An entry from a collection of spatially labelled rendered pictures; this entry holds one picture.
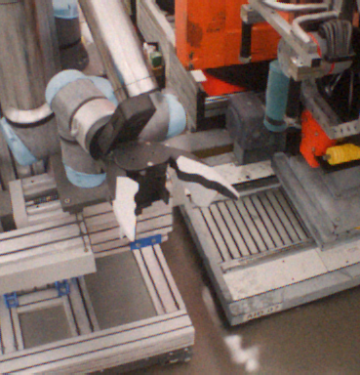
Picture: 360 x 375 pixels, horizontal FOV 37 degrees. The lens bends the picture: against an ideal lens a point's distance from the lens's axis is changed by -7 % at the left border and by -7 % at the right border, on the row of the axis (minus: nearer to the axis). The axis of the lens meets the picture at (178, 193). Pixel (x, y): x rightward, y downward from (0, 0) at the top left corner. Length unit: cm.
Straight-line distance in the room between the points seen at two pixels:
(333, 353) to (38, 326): 102
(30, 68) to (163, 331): 97
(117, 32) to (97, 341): 105
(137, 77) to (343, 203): 136
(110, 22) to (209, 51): 125
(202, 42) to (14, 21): 123
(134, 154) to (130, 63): 26
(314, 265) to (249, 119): 61
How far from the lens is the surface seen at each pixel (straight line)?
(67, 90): 84
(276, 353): 197
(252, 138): 224
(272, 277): 205
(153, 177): 72
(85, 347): 172
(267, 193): 236
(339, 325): 208
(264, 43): 227
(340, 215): 211
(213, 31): 214
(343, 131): 176
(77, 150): 88
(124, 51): 94
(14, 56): 105
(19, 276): 129
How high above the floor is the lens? 172
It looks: 45 degrees down
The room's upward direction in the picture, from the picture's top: straight up
